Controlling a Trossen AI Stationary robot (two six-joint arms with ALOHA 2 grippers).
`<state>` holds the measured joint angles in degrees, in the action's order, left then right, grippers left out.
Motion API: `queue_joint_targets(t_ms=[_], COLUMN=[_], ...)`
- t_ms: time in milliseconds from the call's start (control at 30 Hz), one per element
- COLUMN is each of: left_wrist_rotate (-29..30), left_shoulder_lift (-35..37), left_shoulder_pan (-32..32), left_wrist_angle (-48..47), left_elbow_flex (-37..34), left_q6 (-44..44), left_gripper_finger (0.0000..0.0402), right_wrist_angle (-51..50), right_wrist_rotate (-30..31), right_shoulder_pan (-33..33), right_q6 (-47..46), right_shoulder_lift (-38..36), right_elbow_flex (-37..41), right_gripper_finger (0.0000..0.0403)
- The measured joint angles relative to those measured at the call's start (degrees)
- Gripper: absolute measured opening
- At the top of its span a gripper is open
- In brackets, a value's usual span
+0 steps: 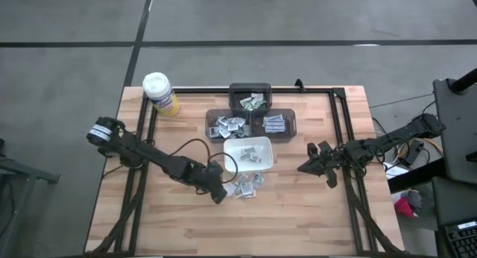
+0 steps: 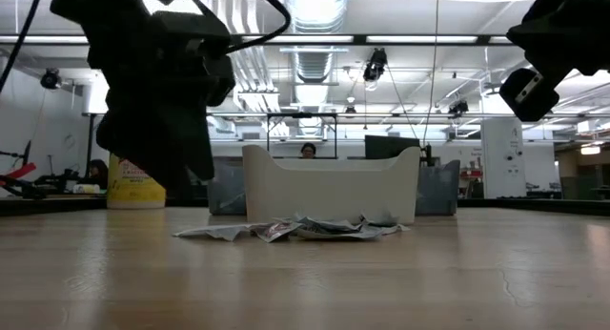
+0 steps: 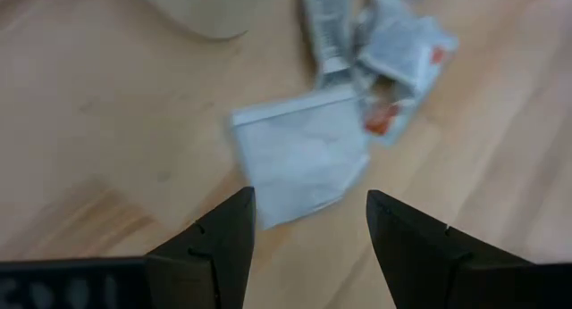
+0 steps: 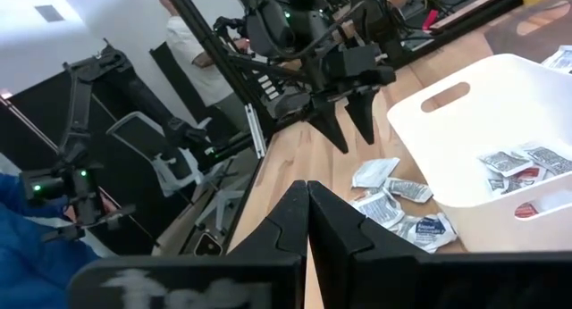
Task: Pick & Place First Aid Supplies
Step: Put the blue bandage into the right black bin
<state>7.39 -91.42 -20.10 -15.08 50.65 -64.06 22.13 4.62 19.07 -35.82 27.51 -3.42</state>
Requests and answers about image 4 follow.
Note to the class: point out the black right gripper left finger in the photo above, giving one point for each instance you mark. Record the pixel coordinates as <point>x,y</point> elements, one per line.
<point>281,237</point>

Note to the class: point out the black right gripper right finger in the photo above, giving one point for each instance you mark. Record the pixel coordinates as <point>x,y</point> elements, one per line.
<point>348,242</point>

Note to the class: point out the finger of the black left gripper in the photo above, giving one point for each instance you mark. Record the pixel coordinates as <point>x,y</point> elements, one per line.
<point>333,126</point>
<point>364,117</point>

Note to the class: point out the white plastic bin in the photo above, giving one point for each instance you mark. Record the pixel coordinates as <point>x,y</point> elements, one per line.
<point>491,112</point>

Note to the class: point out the blue and white packet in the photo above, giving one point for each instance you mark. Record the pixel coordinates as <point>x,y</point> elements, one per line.
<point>561,59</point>

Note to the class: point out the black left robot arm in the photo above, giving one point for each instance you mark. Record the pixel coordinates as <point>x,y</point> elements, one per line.
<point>286,23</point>

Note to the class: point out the plain white packet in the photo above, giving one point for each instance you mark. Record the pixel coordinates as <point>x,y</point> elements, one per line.
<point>375,171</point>

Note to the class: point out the person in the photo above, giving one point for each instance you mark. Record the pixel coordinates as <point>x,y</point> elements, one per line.
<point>27,255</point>
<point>196,68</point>

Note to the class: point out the smoky translucent plastic bin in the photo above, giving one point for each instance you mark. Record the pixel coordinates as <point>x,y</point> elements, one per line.
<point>514,32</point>

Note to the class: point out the person's hand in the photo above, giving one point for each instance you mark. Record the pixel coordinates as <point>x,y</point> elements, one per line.
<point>107,205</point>

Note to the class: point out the white office chair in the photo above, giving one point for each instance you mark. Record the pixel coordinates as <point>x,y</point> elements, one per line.
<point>134,139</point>

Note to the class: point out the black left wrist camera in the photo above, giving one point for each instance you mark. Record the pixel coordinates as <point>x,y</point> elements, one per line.
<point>353,59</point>

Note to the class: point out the small black stereo camera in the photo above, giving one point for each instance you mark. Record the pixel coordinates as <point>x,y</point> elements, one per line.
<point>207,245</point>

